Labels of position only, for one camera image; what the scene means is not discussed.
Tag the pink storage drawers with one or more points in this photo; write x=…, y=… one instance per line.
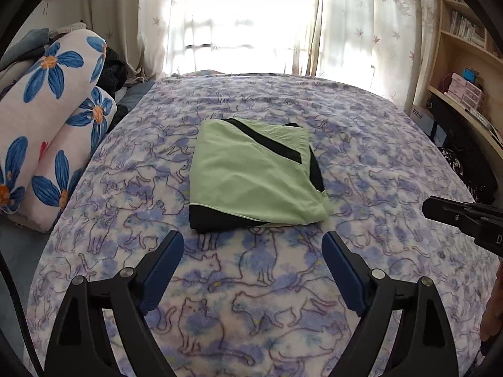
x=465, y=92

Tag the green and black hooded jacket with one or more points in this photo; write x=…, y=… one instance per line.
x=243, y=172

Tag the blue floral rolled quilt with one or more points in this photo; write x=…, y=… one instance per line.
x=39, y=106

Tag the row of books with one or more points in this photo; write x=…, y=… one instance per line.
x=467, y=27

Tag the small blue box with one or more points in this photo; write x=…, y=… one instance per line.
x=439, y=133

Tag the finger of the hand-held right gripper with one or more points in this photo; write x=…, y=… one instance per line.
x=444, y=210

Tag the black bag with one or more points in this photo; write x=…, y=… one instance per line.
x=467, y=145

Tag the blue device on drawers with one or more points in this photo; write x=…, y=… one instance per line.
x=469, y=74

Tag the person's right hand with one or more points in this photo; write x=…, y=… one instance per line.
x=493, y=306

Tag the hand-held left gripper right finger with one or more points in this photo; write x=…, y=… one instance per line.
x=344, y=271

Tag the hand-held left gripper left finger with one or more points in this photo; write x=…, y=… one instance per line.
x=163, y=271

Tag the grey blue cloth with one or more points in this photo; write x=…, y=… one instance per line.
x=27, y=45

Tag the black fuzzy clothing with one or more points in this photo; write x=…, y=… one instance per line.
x=114, y=70

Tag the wooden bookshelf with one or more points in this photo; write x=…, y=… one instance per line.
x=452, y=55

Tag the purple cat print blanket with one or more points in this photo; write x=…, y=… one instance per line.
x=275, y=282

